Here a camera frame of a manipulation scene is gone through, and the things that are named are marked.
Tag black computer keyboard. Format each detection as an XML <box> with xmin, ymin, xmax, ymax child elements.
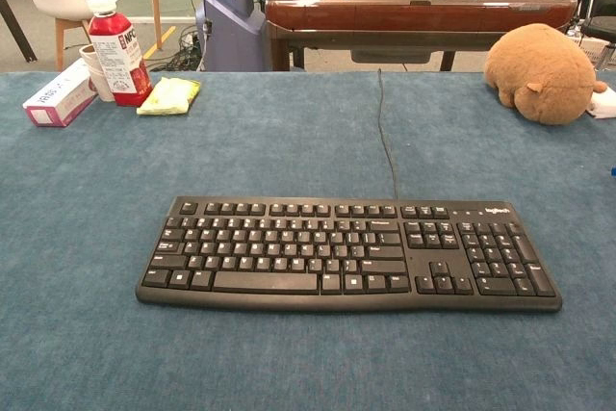
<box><xmin>135</xmin><ymin>195</ymin><xmax>564</xmax><ymax>314</ymax></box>

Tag white plastic basket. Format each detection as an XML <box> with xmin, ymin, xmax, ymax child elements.
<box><xmin>567</xmin><ymin>28</ymin><xmax>616</xmax><ymax>70</ymax></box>

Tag pink and white box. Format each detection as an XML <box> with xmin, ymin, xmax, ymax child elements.
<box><xmin>22</xmin><ymin>57</ymin><xmax>99</xmax><ymax>129</ymax></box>

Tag black keyboard cable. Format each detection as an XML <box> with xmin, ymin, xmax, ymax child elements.
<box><xmin>376</xmin><ymin>67</ymin><xmax>400</xmax><ymax>201</ymax></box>

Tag white paper cup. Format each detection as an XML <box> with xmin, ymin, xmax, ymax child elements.
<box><xmin>78</xmin><ymin>43</ymin><xmax>116</xmax><ymax>103</ymax></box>

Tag blue table cloth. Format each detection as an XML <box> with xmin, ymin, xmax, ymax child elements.
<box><xmin>0</xmin><ymin>70</ymin><xmax>616</xmax><ymax>411</ymax></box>

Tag brown mahjong table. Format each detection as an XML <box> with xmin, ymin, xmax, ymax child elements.
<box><xmin>264</xmin><ymin>0</ymin><xmax>578</xmax><ymax>72</ymax></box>

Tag red juice bottle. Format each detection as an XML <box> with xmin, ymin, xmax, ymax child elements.
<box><xmin>86</xmin><ymin>0</ymin><xmax>154</xmax><ymax>108</ymax></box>

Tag white crumpled tissue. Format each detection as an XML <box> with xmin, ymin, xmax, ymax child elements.
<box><xmin>584</xmin><ymin>90</ymin><xmax>616</xmax><ymax>119</ymax></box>

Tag yellow cloth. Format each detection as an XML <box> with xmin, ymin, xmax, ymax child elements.
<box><xmin>136</xmin><ymin>76</ymin><xmax>201</xmax><ymax>116</ymax></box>

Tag brown plush toy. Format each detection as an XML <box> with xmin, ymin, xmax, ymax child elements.
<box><xmin>483</xmin><ymin>22</ymin><xmax>608</xmax><ymax>126</ymax></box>

